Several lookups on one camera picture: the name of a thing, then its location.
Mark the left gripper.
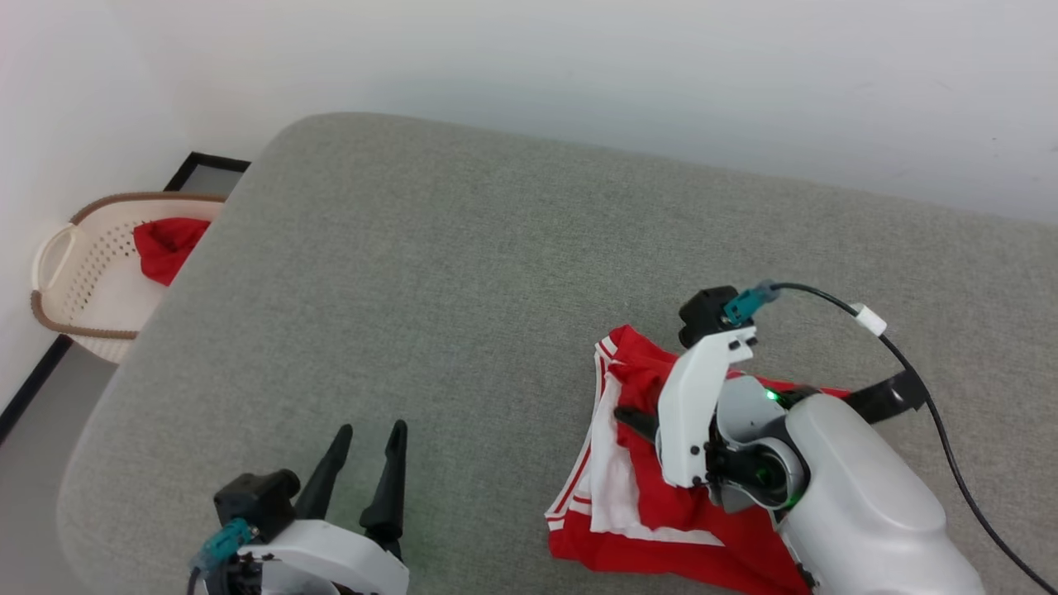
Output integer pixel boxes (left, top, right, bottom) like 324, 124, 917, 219
192, 420, 410, 595

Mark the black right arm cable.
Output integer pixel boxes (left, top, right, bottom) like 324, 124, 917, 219
724, 279, 1058, 595

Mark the black baseboard strip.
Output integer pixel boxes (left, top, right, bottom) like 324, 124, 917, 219
0, 151, 251, 443

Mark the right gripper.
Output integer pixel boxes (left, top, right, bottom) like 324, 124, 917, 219
614, 325, 807, 513

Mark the red and white jersey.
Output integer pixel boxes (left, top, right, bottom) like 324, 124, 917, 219
544, 324, 852, 595

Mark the red cloth in basket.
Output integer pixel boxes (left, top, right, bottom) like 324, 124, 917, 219
133, 217, 212, 287

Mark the cream plastic laundry basket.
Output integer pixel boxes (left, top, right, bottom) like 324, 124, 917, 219
31, 192, 228, 364

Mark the black arm strap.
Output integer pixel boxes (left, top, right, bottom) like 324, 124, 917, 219
843, 369, 928, 424

